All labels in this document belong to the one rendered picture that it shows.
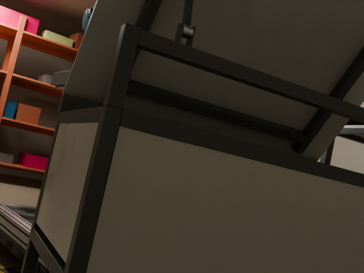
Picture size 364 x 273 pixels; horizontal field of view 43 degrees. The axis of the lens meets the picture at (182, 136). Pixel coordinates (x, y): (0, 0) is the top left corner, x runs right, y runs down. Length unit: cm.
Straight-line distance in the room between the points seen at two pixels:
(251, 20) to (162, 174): 74
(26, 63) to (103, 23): 732
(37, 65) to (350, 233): 785
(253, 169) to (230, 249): 22
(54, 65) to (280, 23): 753
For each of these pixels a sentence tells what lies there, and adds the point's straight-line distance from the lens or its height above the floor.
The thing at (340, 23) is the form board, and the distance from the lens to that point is 183.
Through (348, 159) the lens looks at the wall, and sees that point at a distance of 393.
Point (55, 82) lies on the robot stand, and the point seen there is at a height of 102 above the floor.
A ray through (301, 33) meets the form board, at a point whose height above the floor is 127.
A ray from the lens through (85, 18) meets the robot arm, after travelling 240.
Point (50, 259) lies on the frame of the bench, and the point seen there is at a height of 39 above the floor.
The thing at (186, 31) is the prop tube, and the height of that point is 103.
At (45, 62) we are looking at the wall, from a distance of 896.
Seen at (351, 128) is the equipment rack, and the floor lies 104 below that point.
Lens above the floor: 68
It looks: 4 degrees up
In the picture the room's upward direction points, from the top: 12 degrees clockwise
